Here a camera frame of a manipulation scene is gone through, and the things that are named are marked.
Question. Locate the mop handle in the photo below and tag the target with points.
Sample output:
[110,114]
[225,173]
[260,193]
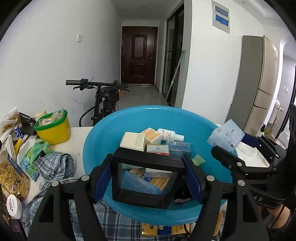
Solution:
[174,76]

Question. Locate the blue plaid shirt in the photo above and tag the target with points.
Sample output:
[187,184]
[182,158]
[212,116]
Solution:
[53,222]

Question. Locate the blue plastic basin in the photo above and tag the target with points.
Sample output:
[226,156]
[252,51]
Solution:
[105,137]

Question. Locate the yellow tub green lid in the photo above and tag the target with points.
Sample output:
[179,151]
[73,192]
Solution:
[54,127]

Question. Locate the small white lotion bottle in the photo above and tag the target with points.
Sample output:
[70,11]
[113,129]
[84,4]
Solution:
[168,135]

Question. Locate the black frame box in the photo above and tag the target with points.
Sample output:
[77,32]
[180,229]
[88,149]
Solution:
[145,179]

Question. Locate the black bicycle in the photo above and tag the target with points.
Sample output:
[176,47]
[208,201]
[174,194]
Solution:
[106,97]

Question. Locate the red white cigarette carton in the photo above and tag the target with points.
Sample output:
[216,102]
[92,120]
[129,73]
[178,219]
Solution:
[158,149]

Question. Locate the dark brown door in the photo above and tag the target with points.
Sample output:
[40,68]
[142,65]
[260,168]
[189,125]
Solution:
[138,54]

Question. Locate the green tissue box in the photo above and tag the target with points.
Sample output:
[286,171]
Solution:
[29,152]

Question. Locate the cream square box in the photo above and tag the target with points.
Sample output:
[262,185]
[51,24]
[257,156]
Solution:
[133,141]

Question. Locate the light blue Babycare box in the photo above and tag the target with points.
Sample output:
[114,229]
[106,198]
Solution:
[226,136]

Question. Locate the white light switch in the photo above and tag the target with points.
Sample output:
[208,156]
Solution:
[79,38]

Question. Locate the snack bags pile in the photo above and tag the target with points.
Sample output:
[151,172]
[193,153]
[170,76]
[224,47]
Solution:
[17,128]

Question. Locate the small white capped jar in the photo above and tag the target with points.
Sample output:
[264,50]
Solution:
[14,206]

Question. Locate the grey beige refrigerator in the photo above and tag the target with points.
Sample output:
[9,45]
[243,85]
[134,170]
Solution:
[255,85]

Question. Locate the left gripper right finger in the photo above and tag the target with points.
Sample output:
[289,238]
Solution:
[242,219]

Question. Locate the wall electrical panel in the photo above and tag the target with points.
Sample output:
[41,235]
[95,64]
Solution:
[220,17]

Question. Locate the blue tablet blister box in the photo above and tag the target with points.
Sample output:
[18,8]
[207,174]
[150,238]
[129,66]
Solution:
[177,149]

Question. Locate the clear jar with cereal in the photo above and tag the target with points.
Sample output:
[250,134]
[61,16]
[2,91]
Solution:
[13,179]

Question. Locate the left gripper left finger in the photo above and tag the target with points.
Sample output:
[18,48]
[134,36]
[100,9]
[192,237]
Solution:
[53,218]

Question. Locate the orange white box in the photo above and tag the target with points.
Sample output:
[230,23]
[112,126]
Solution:
[152,137]

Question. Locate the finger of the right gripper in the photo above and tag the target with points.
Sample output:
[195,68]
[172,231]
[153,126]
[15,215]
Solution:
[253,141]
[230,161]

